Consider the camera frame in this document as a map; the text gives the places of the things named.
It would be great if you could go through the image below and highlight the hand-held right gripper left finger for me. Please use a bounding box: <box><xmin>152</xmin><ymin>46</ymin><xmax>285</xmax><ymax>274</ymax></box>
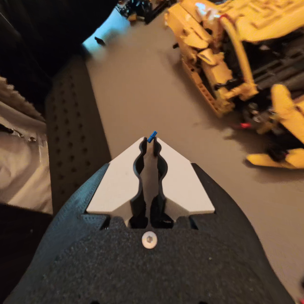
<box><xmin>85</xmin><ymin>136</ymin><xmax>149</xmax><ymax>229</ymax></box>

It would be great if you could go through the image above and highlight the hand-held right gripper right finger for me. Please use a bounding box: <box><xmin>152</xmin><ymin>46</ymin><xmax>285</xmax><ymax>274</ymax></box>
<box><xmin>150</xmin><ymin>137</ymin><xmax>216</xmax><ymax>229</ymax></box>

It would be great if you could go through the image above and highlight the yellow toy brick car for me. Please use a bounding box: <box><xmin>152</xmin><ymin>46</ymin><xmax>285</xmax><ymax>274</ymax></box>
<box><xmin>164</xmin><ymin>0</ymin><xmax>304</xmax><ymax>170</ymax></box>

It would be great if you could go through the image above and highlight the grey desk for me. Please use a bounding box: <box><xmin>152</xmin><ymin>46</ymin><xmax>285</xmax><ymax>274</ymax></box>
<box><xmin>82</xmin><ymin>7</ymin><xmax>304</xmax><ymax>304</ymax></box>

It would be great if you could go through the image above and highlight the perforated grey panel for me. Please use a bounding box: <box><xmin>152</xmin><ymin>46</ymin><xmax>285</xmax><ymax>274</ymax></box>
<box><xmin>45</xmin><ymin>55</ymin><xmax>112</xmax><ymax>215</ymax></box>

